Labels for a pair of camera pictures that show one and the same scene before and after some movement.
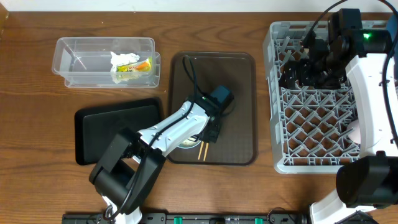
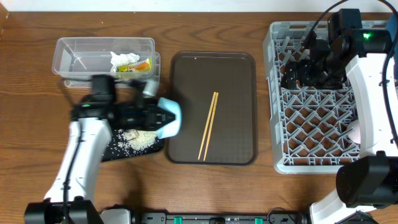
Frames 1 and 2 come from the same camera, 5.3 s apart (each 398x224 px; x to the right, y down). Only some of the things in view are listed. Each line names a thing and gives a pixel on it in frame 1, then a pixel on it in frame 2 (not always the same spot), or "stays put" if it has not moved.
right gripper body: [320, 74] stays put
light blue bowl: [189, 142] to [174, 127]
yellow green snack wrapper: [143, 65] stays put
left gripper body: [212, 137] to [129, 118]
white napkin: [117, 60] stays put
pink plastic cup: [356, 136] stays put
